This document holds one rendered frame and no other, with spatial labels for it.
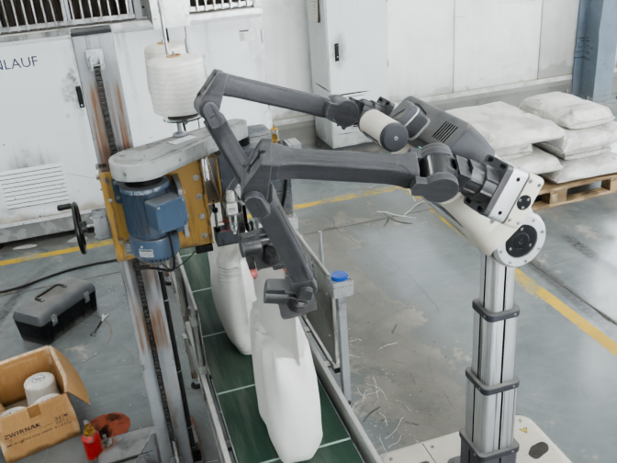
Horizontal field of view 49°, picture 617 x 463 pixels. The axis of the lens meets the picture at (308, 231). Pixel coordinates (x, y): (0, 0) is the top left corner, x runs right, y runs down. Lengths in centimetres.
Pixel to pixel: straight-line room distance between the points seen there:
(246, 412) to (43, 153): 297
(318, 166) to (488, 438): 122
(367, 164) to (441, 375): 209
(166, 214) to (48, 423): 148
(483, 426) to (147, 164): 130
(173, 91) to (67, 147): 310
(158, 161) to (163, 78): 24
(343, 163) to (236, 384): 153
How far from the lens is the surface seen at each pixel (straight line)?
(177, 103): 199
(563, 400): 330
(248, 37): 501
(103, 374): 365
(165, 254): 213
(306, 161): 137
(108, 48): 220
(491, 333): 207
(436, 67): 708
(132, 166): 201
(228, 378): 278
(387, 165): 140
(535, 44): 765
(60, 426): 326
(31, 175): 511
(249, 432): 252
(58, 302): 401
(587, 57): 796
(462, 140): 160
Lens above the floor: 203
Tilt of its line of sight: 25 degrees down
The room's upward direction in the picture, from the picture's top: 5 degrees counter-clockwise
